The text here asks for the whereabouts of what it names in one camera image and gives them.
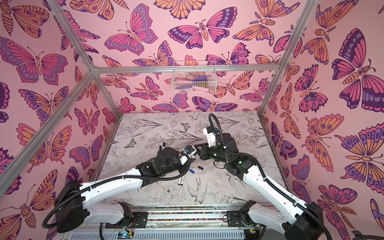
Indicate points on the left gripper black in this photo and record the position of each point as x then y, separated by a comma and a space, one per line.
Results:
184, 168

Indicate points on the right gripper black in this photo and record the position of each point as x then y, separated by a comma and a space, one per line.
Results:
202, 150

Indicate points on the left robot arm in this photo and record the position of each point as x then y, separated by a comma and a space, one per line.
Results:
79, 204

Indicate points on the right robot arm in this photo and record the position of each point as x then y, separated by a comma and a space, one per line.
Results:
293, 217

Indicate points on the purple item in basket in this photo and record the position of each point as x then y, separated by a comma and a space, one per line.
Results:
200, 79

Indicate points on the small green circuit board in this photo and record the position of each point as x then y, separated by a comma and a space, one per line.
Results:
125, 235

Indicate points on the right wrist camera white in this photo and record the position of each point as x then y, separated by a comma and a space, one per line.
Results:
210, 134

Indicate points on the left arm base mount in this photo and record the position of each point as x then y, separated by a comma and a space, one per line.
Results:
136, 220

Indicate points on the aluminium front rail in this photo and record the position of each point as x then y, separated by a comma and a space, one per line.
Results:
174, 218

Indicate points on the white wire basket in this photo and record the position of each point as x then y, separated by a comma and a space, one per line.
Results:
194, 77

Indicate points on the white vented cable duct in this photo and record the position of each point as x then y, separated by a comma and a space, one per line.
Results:
181, 235

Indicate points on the aluminium frame back crossbar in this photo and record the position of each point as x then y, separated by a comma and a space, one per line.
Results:
202, 68

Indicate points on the aluminium frame diagonal bar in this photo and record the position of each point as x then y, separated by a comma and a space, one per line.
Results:
22, 158

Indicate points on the aluminium frame right post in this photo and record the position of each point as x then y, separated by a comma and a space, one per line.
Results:
301, 24

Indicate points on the aluminium frame post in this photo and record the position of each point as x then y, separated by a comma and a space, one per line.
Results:
301, 24
67, 27

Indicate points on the aluminium frame left post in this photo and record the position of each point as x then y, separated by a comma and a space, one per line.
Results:
67, 27

